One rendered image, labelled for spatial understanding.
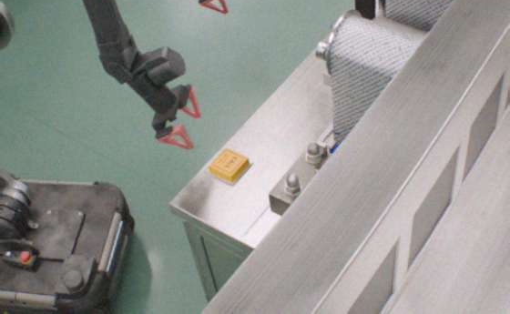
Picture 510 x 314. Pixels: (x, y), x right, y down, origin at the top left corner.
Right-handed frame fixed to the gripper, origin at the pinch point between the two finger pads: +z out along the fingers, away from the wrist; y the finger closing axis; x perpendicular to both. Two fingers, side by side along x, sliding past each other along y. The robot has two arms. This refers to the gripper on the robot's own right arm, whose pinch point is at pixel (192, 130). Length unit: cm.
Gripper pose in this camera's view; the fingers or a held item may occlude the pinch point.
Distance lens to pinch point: 160.7
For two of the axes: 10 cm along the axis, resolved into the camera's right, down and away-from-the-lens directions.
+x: -8.0, 3.2, 5.0
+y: 1.3, -7.2, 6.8
